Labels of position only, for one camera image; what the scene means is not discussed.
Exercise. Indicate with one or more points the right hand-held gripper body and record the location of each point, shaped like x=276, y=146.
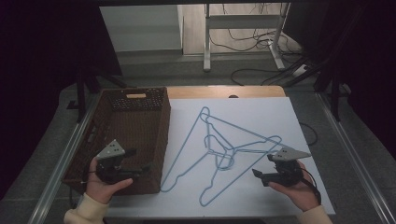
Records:
x=289, y=171

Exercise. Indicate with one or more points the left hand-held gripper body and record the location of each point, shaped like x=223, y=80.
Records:
x=109, y=151

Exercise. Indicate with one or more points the brown wicker basket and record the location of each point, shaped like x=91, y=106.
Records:
x=137, y=130

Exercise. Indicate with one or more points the person's right hand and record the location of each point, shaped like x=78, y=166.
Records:
x=302, y=194

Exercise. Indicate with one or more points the person's left hand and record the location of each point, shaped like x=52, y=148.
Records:
x=99, y=189

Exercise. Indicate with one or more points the white board mat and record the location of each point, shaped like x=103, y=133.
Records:
x=249, y=112

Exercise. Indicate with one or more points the black metal stand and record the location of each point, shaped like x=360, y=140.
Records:
x=81, y=93
x=334, y=93

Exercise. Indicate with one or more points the dark round table grommet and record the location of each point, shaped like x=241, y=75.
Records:
x=233, y=96

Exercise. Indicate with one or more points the white power strip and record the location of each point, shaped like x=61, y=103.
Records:
x=300, y=70

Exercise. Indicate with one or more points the dark curtain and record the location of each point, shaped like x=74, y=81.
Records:
x=46, y=62
x=367, y=46

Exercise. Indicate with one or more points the white panel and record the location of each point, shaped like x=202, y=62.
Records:
x=140, y=28

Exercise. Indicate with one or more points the white desk frame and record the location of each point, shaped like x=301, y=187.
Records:
x=243, y=21

